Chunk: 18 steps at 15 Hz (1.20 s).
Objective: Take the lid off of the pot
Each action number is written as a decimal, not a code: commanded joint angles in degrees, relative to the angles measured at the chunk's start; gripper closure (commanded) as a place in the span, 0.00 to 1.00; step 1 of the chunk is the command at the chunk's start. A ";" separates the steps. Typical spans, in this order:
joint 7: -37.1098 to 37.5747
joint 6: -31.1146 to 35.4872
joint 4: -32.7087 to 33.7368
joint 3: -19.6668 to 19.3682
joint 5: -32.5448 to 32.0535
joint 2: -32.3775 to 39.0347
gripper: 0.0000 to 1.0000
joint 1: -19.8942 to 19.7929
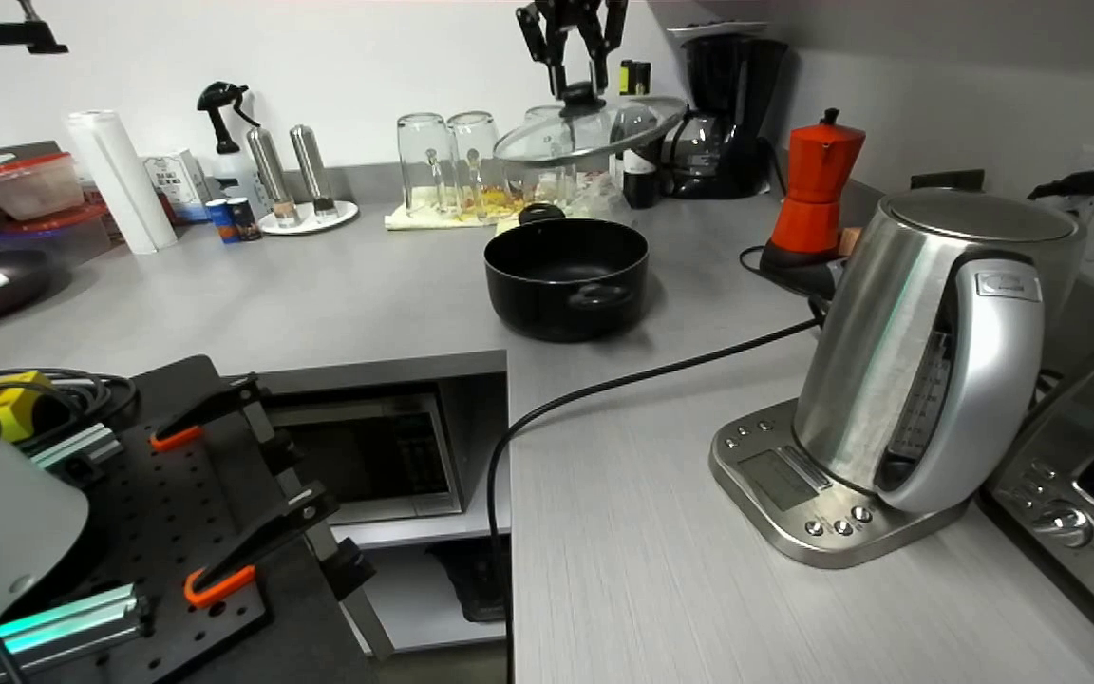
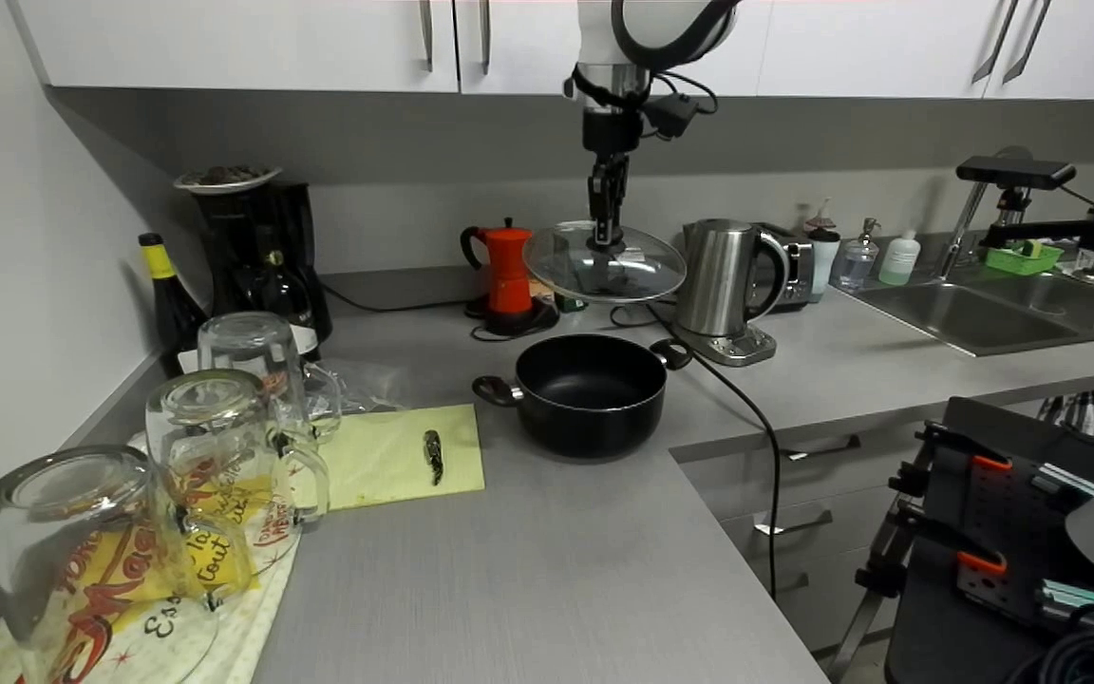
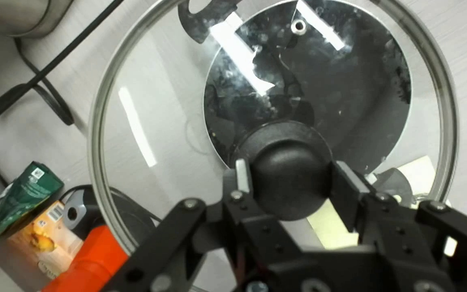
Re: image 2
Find clear soap bottle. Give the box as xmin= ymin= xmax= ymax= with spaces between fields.
xmin=838 ymin=214 xmax=889 ymax=298

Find white upper cabinets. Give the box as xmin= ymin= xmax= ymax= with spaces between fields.
xmin=7 ymin=0 xmax=1094 ymax=108

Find stainless steel electric kettle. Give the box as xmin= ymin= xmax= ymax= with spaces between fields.
xmin=673 ymin=217 xmax=794 ymax=344

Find stainless kettle base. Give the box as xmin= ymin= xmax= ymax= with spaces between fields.
xmin=683 ymin=321 xmax=778 ymax=374

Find black drip coffee maker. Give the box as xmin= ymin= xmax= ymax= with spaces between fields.
xmin=171 ymin=162 xmax=337 ymax=347

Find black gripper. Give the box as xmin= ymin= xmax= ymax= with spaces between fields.
xmin=576 ymin=102 xmax=649 ymax=251

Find green sponge holder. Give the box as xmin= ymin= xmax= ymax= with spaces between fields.
xmin=979 ymin=235 xmax=1070 ymax=279

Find white printed dish towel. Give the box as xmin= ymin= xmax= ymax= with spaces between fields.
xmin=0 ymin=507 xmax=304 ymax=684

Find black power cable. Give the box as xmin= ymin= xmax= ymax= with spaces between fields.
xmin=641 ymin=300 xmax=788 ymax=601

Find dark wine bottle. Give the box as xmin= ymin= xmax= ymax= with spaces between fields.
xmin=136 ymin=230 xmax=214 ymax=379

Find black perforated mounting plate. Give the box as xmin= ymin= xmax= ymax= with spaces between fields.
xmin=882 ymin=394 xmax=1094 ymax=684

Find small dark utensil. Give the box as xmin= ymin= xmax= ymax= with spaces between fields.
xmin=419 ymin=427 xmax=451 ymax=490

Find stainless kitchen sink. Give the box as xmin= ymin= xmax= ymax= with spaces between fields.
xmin=859 ymin=269 xmax=1094 ymax=363

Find black camera on stand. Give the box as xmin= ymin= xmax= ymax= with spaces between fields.
xmin=951 ymin=152 xmax=1084 ymax=262

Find glass lid with black knob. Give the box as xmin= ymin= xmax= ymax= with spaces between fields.
xmin=523 ymin=217 xmax=692 ymax=309

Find black clamp with orange handle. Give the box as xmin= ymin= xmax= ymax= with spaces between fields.
xmin=850 ymin=503 xmax=1013 ymax=601
xmin=884 ymin=422 xmax=1022 ymax=512

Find black round trivet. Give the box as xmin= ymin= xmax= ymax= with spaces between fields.
xmin=460 ymin=292 xmax=568 ymax=347

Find clear plastic bag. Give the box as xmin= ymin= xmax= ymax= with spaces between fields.
xmin=314 ymin=357 xmax=413 ymax=420

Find black cooking pot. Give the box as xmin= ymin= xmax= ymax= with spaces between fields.
xmin=466 ymin=330 xmax=700 ymax=463

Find white soap bottle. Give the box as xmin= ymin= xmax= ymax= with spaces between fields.
xmin=879 ymin=224 xmax=926 ymax=288

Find red moka pot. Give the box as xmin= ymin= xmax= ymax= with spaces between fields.
xmin=457 ymin=214 xmax=538 ymax=325

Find silver drawer handle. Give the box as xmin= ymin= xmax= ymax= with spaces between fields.
xmin=782 ymin=433 xmax=868 ymax=469
xmin=752 ymin=507 xmax=835 ymax=545

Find upturned clear drinking glass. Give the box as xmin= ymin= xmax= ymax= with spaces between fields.
xmin=0 ymin=442 xmax=186 ymax=684
xmin=194 ymin=309 xmax=346 ymax=442
xmin=140 ymin=364 xmax=335 ymax=601

